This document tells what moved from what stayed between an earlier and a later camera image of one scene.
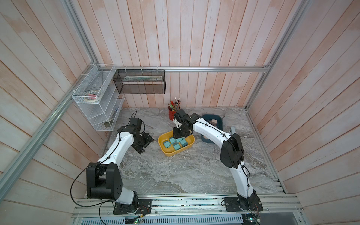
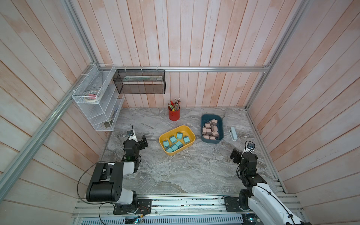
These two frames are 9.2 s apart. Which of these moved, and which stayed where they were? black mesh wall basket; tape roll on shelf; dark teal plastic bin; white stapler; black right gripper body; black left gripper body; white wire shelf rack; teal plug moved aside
Moved: teal plug moved aside; black left gripper body; black right gripper body
Stayed: white stapler; black mesh wall basket; dark teal plastic bin; tape roll on shelf; white wire shelf rack
